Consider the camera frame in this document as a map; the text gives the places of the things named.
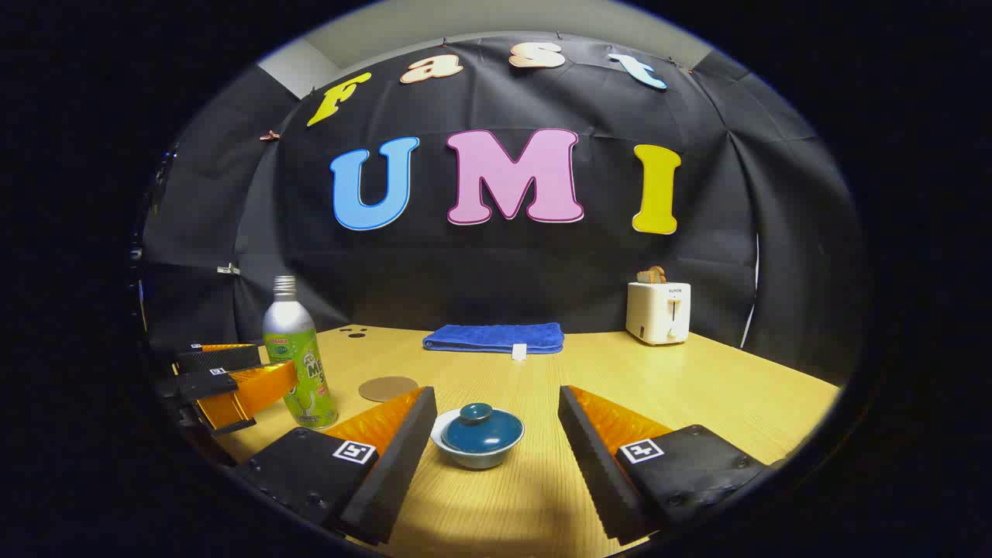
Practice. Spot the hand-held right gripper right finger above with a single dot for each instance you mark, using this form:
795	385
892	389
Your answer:
593	465

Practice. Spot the round brown coaster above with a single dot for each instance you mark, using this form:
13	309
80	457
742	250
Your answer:
387	388

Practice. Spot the white clip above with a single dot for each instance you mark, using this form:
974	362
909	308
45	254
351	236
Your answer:
229	270

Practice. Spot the blue folded towel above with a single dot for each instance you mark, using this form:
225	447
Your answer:
492	337

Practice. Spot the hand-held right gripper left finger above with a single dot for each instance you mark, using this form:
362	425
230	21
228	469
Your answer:
395	465

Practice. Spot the silver green-label water bottle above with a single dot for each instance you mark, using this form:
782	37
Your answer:
291	325

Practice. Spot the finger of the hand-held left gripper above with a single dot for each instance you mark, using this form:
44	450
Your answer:
221	358
205	384

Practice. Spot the white toaster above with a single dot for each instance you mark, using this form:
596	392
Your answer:
655	314

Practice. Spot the toast slice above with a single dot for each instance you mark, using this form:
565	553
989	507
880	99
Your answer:
652	274

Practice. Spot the black backdrop cloth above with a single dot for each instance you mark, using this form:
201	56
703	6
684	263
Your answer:
496	271

